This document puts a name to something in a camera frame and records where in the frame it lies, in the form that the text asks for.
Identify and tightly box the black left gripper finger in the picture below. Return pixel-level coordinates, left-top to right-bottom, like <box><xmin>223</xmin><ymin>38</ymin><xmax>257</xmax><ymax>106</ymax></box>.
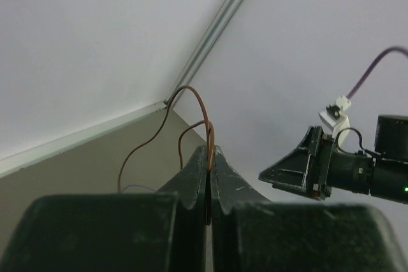
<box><xmin>6</xmin><ymin>146</ymin><xmax>207</xmax><ymax>271</ymax></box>

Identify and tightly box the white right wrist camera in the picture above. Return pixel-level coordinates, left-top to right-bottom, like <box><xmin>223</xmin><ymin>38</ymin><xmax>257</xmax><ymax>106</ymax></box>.
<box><xmin>319</xmin><ymin>95</ymin><xmax>351</xmax><ymax>138</ymax></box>

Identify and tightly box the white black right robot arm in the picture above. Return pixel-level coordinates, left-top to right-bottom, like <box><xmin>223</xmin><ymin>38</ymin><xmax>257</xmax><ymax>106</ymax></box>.
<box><xmin>212</xmin><ymin>115</ymin><xmax>407</xmax><ymax>271</ymax></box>

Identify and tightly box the purple thin cable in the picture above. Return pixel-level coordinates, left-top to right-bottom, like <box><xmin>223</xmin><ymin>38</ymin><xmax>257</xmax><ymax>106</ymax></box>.
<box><xmin>122</xmin><ymin>183</ymin><xmax>157</xmax><ymax>194</ymax></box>

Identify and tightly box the brown thin cable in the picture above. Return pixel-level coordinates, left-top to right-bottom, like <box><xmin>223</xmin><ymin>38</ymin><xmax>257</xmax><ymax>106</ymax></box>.
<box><xmin>117</xmin><ymin>85</ymin><xmax>216</xmax><ymax>194</ymax></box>

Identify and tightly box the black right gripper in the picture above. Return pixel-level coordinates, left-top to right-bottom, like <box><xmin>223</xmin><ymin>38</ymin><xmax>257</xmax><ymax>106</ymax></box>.
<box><xmin>212</xmin><ymin>126</ymin><xmax>407</xmax><ymax>271</ymax></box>

